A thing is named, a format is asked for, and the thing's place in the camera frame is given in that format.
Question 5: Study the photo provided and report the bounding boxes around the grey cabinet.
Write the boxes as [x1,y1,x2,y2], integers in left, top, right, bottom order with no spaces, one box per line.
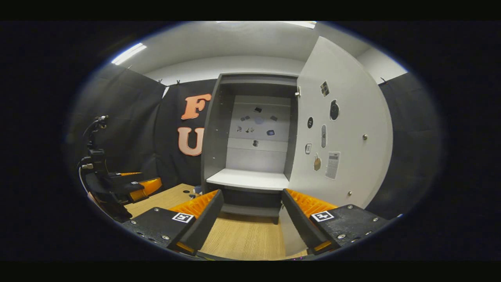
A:
[200,72,300,224]

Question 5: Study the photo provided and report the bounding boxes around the white cabinet shelf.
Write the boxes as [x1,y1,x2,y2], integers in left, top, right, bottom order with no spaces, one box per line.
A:
[206,168,290,191]

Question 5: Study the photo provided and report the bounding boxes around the long ceiling light strip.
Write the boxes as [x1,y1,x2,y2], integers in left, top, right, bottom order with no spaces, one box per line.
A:
[111,42,148,66]

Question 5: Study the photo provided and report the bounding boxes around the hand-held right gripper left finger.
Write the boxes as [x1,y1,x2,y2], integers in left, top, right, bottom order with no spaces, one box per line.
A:
[121,189,224,256]

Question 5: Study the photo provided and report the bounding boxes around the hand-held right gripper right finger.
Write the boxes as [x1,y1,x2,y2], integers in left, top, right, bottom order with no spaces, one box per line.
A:
[282,189,392,255]

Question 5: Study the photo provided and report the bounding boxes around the white cabinet door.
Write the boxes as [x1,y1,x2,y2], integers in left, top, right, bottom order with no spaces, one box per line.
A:
[279,36,394,257]

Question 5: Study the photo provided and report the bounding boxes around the black backdrop cloth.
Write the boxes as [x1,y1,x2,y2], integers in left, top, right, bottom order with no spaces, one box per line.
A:
[67,63,443,220]

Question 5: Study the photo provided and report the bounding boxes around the wide ceiling light panel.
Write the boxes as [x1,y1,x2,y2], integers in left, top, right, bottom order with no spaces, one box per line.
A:
[274,21,317,29]

